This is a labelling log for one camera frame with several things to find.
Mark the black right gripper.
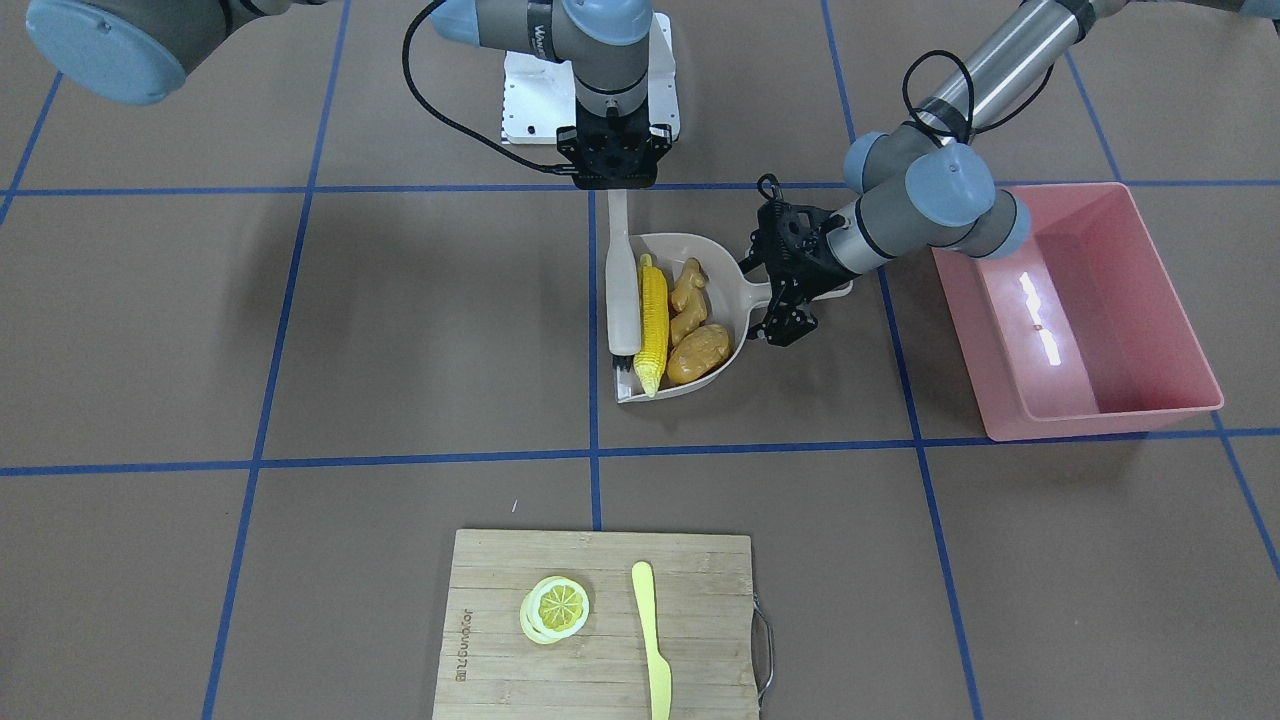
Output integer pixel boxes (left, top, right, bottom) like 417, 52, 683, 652
556, 101, 673, 191

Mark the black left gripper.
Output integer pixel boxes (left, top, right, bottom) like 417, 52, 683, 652
739, 174, 852, 347

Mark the beige plastic dustpan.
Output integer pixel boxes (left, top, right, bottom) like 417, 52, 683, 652
605, 233, 852, 404

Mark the yellow toy ginger root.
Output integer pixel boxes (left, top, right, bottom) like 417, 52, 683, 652
669, 258, 708, 347

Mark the brown toy potato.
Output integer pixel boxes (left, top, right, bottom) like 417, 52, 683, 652
666, 324, 733, 386

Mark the yellow toy corn cob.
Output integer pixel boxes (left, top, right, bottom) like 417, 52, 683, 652
634, 252, 669, 397

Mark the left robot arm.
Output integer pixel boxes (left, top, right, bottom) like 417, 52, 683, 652
739, 1, 1123, 347

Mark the pink plastic bin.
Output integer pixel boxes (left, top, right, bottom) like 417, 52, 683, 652
933, 182, 1224, 441

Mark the yellow toy lemon slice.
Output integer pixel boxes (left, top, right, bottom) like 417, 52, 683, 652
518, 577, 591, 644

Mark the yellow toy knife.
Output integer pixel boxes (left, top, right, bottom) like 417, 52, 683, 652
631, 561, 673, 719

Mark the wooden cutting board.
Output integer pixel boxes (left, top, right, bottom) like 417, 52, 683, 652
431, 529, 760, 719

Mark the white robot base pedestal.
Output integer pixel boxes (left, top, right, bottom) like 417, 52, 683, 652
499, 12, 681, 147

